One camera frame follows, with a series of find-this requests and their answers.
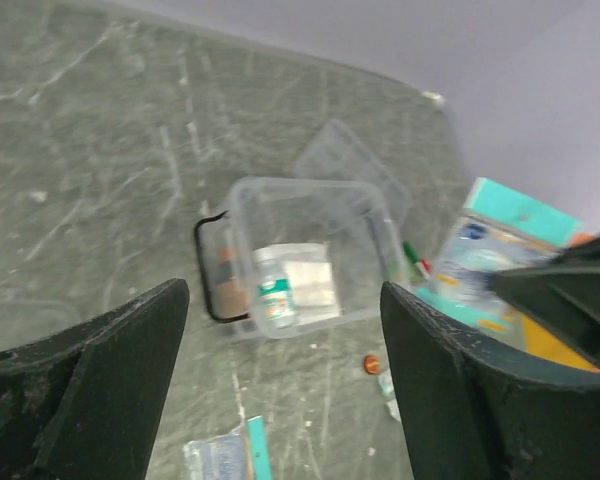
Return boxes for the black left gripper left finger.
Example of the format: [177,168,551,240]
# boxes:
[0,278,189,479]

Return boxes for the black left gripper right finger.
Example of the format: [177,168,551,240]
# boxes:
[380,282,600,479]

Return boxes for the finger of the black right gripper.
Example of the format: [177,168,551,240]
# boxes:
[489,237,600,367]

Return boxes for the teal bandage roll package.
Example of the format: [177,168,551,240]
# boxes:
[417,177,581,333]

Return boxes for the brown medicine bottle orange cap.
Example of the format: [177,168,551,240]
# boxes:
[215,247,248,319]

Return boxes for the white blue gauze packet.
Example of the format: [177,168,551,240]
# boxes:
[260,243,341,326]

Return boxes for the white bottle green label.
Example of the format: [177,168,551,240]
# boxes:
[254,249,297,329]

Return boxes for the white plaster packet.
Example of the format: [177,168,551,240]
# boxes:
[385,399,401,422]

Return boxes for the teal plaster packet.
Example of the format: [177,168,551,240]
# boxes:
[377,368,395,399]

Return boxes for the red green thermometer pen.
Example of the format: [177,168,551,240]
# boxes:
[402,241,432,280]

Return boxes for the clear zip bag teal strip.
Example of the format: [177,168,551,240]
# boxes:
[182,416,273,480]

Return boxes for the clear first aid box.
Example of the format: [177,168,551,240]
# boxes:
[193,177,411,340]

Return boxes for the clear divider tray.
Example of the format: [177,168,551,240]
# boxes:
[294,119,412,229]

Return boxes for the clear box lid black handle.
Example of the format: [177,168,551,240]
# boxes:
[0,289,81,352]

